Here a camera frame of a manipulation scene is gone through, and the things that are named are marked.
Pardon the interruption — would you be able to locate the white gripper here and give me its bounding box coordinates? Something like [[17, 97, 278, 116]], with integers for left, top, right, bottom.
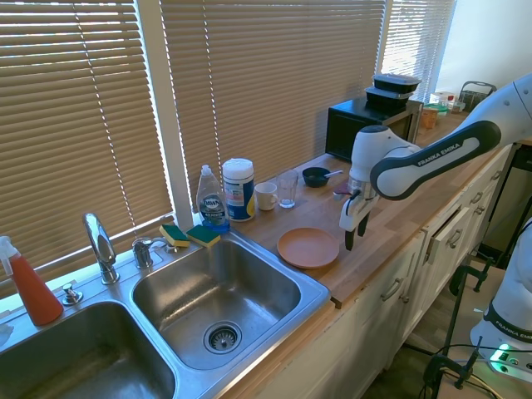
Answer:
[[338, 193, 380, 252]]

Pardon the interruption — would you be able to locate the orange round plate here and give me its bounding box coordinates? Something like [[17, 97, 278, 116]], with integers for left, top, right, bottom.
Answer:
[[277, 227, 341, 269]]

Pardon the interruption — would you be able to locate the white ceramic mug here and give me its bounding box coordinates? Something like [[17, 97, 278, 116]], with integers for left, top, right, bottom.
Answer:
[[254, 181, 279, 212]]

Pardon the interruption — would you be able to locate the stainless steel double sink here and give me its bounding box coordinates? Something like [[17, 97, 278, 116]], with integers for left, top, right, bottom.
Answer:
[[0, 226, 333, 399]]

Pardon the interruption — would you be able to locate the metal sink drain strainer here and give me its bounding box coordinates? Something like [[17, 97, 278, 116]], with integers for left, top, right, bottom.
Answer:
[[203, 320, 243, 355]]

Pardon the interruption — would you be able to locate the chrome sink sprayer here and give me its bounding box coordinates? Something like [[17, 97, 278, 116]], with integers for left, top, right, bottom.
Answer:
[[131, 237, 180, 269]]

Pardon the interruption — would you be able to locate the chrome sink faucet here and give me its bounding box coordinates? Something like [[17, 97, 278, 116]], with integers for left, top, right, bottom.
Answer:
[[82, 213, 121, 285]]

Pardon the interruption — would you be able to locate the small chrome sink knob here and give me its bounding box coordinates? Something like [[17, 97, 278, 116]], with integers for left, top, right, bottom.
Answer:
[[62, 283, 84, 307]]

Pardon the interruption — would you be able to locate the dark small bowl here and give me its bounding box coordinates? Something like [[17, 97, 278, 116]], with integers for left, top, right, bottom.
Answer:
[[302, 166, 332, 189]]

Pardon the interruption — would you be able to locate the clear drinking glass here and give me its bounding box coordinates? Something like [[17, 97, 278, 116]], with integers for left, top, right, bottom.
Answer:
[[276, 169, 300, 209]]

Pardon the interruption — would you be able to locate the open white drawer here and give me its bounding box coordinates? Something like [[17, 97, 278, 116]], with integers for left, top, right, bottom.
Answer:
[[423, 205, 475, 267]]

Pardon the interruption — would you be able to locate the white kitchen cabinet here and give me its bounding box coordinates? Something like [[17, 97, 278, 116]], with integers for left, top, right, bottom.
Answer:
[[224, 145, 516, 399]]

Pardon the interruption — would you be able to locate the black microwave oven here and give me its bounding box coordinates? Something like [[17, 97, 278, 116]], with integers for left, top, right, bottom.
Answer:
[[324, 98, 424, 162]]

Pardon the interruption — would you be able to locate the black metal clamp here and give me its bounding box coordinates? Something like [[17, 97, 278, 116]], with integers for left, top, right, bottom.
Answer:
[[423, 335, 484, 399], [448, 257, 505, 297]]

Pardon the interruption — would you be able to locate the white wipes canister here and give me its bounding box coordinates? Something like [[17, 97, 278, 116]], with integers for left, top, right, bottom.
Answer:
[[221, 157, 256, 223]]

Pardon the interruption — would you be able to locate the black plastic food container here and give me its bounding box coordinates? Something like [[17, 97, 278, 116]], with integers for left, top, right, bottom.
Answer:
[[364, 86, 412, 111], [372, 73, 421, 93]]

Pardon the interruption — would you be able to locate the orange food tub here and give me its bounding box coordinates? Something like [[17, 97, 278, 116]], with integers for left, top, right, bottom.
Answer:
[[419, 106, 441, 129]]

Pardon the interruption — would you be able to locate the clear dish soap bottle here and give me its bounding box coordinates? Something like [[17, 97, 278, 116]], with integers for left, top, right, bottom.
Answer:
[[195, 165, 231, 234]]

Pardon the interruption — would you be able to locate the yellow green sponge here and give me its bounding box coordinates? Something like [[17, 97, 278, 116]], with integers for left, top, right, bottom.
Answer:
[[159, 224, 191, 249], [185, 224, 222, 249]]

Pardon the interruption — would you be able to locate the black dishwasher front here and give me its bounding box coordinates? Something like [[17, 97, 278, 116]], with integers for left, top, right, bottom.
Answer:
[[500, 143, 532, 255]]

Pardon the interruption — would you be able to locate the wide tan window blind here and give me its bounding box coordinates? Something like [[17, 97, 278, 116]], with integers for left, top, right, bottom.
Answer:
[[160, 0, 387, 213], [0, 0, 175, 298]]

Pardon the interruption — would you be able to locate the narrow tan window blind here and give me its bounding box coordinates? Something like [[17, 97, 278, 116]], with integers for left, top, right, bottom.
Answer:
[[380, 0, 456, 103]]

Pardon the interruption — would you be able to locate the orange spray bottle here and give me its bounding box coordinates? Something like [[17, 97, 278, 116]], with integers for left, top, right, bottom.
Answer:
[[0, 235, 65, 327]]

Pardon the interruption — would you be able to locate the dark wire basket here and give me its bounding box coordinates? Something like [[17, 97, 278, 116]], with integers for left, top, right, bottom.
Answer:
[[459, 81, 498, 113]]

